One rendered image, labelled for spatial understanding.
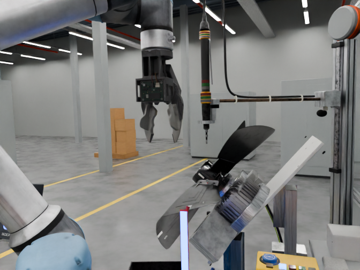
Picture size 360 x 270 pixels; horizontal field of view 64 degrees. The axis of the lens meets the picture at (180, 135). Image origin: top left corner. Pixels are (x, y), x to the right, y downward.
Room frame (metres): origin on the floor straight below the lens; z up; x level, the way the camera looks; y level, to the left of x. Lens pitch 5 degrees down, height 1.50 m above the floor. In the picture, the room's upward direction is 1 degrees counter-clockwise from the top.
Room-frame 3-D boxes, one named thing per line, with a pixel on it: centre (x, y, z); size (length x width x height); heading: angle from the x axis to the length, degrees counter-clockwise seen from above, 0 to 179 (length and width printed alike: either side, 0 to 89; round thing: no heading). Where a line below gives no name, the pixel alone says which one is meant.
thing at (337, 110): (1.40, -0.76, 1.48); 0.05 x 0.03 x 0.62; 18
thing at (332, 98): (1.38, -0.71, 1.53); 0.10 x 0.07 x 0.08; 108
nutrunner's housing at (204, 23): (1.19, -0.11, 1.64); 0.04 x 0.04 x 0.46
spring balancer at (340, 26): (1.41, -0.80, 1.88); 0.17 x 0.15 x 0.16; 163
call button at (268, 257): (0.78, -0.24, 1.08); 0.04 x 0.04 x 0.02
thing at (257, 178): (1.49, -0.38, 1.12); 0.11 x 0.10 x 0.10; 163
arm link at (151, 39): (0.69, 0.04, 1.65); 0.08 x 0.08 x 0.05
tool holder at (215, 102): (1.20, -0.12, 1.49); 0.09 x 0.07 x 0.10; 108
